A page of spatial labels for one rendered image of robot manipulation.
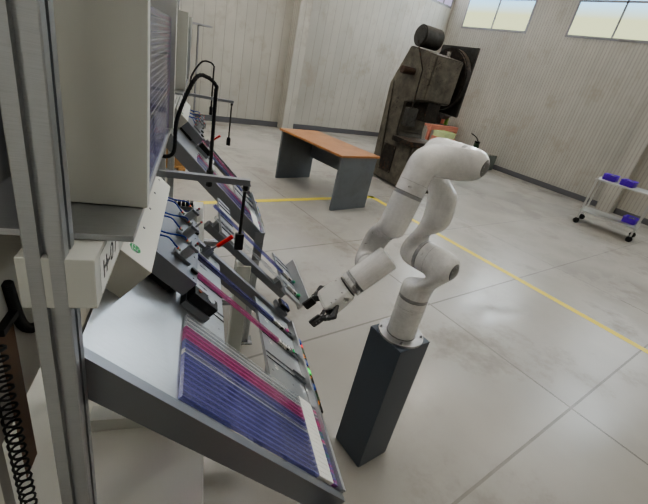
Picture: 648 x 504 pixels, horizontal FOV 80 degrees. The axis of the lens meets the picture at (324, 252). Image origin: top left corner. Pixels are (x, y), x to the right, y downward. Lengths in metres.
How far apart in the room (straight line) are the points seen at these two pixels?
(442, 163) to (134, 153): 0.87
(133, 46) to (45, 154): 0.19
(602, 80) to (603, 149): 1.47
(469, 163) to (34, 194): 1.07
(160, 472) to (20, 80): 0.98
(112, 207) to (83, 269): 0.14
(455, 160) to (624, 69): 9.71
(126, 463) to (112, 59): 0.98
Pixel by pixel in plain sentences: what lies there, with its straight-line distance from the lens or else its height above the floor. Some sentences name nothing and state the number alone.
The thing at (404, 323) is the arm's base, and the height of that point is 0.79.
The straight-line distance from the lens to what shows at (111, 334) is 0.75.
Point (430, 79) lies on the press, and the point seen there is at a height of 1.73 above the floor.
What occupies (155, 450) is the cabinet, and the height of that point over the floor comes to 0.62.
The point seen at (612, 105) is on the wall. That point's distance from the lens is 10.79.
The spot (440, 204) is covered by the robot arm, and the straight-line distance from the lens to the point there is 1.36.
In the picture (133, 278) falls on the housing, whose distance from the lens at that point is 0.80.
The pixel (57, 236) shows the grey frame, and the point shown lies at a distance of 0.52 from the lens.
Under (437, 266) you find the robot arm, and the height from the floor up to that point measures 1.08.
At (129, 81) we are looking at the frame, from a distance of 0.60.
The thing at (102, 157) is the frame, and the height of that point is 1.46.
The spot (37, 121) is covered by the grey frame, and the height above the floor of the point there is 1.53.
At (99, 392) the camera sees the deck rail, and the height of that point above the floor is 1.13.
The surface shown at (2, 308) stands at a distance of 0.77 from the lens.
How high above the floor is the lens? 1.64
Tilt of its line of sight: 26 degrees down
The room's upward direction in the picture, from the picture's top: 13 degrees clockwise
